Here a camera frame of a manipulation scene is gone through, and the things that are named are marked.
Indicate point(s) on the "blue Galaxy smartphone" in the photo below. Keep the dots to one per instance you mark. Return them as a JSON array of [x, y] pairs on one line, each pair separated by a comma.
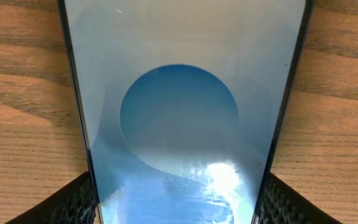
[[181, 102]]

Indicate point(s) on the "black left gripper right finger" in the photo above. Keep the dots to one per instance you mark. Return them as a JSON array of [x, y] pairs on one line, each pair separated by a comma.
[[281, 204]]

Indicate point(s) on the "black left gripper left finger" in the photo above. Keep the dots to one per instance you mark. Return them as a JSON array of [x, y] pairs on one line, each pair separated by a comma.
[[75, 203]]

